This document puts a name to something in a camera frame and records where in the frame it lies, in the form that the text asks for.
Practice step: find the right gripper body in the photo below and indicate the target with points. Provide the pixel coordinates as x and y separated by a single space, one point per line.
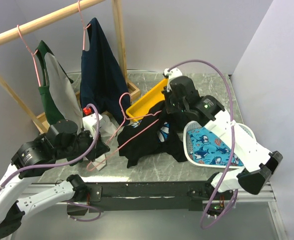
172 104

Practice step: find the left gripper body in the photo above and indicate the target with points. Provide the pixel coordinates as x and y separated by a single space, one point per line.
92 155

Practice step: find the black t shirt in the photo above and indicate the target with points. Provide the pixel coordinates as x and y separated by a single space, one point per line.
151 135

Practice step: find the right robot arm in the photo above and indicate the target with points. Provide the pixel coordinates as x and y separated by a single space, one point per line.
259 163

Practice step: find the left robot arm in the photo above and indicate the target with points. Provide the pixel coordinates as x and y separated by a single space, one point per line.
61 145

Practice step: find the green and grey shirt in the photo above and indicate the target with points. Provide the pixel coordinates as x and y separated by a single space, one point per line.
60 103

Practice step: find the navy blue shirt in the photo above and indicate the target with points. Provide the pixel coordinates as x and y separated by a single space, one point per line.
102 82

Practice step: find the pink hanger with green shirt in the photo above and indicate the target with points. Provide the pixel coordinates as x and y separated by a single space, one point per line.
31 53

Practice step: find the pink hanger with navy shirt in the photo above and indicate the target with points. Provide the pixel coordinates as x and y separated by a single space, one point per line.
85 27

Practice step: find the yellow plastic tray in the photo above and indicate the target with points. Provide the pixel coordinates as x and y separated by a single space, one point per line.
139 109

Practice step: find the white laundry basket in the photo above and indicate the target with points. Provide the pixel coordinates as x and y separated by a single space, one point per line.
187 143

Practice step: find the blue shark print cloth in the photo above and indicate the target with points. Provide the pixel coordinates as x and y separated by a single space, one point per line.
207 149

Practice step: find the wooden clothes rack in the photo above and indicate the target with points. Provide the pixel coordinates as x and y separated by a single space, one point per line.
40 121

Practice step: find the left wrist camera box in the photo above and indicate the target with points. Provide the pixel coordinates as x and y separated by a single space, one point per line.
89 121

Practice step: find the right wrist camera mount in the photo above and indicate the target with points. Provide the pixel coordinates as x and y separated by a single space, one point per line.
172 74

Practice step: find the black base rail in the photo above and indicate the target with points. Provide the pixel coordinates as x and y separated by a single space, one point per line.
138 196

